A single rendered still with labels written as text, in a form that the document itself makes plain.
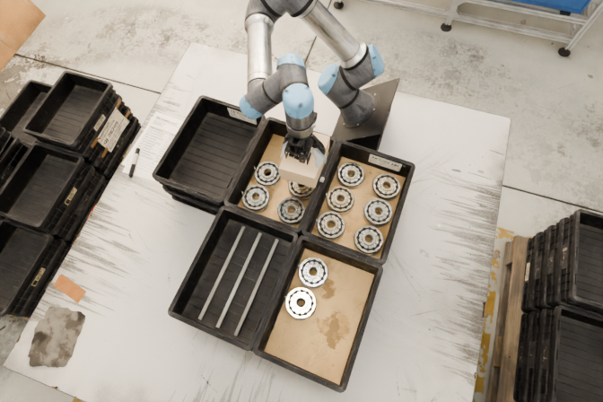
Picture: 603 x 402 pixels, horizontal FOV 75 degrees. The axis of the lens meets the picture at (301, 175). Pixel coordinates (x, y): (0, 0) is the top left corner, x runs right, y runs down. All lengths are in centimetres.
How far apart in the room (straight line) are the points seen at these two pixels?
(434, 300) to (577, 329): 76
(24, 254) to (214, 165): 125
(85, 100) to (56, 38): 129
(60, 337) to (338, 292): 103
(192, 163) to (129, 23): 207
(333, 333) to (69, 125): 175
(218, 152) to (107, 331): 78
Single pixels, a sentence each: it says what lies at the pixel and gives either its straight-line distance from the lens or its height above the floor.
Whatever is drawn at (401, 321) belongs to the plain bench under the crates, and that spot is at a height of 70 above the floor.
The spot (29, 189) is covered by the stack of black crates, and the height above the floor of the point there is 38.
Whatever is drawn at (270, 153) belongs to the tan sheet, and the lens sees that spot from 160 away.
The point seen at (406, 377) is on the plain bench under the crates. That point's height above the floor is 70.
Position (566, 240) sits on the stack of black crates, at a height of 51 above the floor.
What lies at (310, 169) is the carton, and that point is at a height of 112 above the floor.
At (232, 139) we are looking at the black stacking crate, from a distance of 167.
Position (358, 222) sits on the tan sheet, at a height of 83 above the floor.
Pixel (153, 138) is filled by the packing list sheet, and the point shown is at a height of 70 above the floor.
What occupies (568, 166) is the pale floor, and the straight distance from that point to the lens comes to 293.
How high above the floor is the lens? 223
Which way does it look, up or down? 65 degrees down
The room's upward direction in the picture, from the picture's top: 5 degrees counter-clockwise
